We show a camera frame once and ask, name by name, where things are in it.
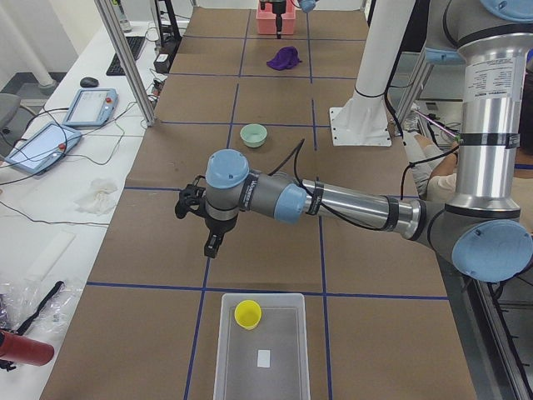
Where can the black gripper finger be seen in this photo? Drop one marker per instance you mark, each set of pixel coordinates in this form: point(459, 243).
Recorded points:
point(212, 245)
point(278, 22)

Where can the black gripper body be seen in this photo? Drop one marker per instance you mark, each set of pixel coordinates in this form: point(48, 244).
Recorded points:
point(219, 227)
point(276, 7)

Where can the yellow plastic cup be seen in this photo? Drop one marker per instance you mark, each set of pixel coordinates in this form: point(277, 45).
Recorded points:
point(248, 314)

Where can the mint green bowl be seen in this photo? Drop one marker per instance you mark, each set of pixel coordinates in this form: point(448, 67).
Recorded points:
point(253, 135)

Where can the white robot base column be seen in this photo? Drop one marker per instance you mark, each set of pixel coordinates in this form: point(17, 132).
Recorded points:
point(362, 121)

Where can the white label in box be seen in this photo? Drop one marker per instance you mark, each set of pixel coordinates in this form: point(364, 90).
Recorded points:
point(263, 358)

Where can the clear plastic storage box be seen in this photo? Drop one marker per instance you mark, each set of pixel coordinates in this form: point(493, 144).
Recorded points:
point(282, 330)

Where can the purple cloth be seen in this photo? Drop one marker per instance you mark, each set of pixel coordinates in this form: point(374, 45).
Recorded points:
point(286, 58)

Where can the crumpled white tissue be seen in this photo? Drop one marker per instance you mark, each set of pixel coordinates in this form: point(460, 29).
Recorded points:
point(99, 199)

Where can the black power adapter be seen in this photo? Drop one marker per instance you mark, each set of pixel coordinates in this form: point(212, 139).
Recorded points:
point(162, 63)

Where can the teach pendant far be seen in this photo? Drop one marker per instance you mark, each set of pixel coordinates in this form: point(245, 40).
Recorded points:
point(91, 108)

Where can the teach pendant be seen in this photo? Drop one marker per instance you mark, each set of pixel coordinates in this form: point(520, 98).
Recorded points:
point(91, 108)
point(44, 149)

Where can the brown paper table cover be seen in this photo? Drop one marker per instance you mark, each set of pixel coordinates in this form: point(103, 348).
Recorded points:
point(314, 307)

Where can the teach pendant near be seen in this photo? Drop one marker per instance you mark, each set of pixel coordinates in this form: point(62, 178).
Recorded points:
point(44, 149)

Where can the clear plastic bag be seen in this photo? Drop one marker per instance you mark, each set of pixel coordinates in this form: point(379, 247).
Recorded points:
point(31, 306)

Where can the black computer mouse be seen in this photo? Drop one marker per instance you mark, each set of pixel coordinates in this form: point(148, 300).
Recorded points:
point(89, 82)

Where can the red cylinder bottle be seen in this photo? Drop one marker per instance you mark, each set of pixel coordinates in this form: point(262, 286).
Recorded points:
point(20, 349)

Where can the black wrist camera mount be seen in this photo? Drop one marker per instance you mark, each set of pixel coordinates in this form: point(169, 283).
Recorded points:
point(191, 199)

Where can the aluminium frame post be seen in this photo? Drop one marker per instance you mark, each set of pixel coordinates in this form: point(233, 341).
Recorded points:
point(119, 42)

